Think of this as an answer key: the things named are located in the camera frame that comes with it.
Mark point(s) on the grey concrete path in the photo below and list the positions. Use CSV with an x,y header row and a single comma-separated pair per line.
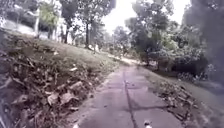
x,y
140,106

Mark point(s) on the row of trees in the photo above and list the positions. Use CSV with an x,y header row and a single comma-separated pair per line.
x,y
87,20

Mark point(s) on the leaf-littered grass slope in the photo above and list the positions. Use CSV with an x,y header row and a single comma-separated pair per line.
x,y
50,66

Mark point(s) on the dense green bushes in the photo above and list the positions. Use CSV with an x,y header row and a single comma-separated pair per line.
x,y
173,43

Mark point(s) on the robot's own part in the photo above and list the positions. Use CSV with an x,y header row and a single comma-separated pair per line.
x,y
147,124

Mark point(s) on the leaf-strewn grass verge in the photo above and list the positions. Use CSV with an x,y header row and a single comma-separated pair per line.
x,y
186,96

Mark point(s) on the building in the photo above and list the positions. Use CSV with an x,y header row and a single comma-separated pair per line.
x,y
20,20

